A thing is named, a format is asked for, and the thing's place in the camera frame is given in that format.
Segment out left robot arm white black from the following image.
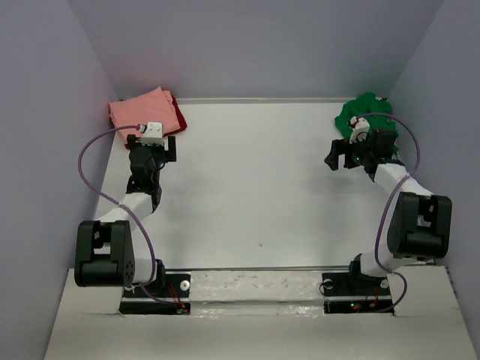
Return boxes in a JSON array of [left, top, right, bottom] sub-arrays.
[[74, 134, 177, 296]]

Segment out green t shirt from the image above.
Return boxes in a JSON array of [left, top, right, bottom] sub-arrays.
[[334, 92, 398, 140]]

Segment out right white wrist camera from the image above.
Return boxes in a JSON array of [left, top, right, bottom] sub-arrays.
[[349, 117, 370, 144]]

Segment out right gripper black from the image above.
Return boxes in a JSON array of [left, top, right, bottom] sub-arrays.
[[323, 133, 374, 170]]

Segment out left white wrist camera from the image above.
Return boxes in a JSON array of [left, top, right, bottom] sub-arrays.
[[139, 122, 164, 146]]

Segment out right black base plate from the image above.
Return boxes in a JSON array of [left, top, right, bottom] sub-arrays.
[[319, 271, 394, 315]]

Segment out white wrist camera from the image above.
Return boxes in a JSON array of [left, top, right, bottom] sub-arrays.
[[349, 117, 370, 144], [139, 122, 164, 146]]

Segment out white cardboard front cover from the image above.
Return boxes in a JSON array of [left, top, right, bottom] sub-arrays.
[[46, 266, 476, 359]]

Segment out dark red folded t shirt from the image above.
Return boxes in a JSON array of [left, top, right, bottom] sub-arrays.
[[121, 91, 187, 135]]

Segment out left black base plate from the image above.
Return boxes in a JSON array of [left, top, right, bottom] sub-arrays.
[[118, 271, 191, 315]]

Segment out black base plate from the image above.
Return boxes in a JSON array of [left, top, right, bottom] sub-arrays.
[[118, 271, 191, 315], [319, 271, 394, 315]]

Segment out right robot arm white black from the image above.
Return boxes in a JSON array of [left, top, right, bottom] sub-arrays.
[[325, 129, 452, 294]]

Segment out pink folded t shirt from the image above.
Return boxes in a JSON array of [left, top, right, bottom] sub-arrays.
[[109, 87, 187, 136]]

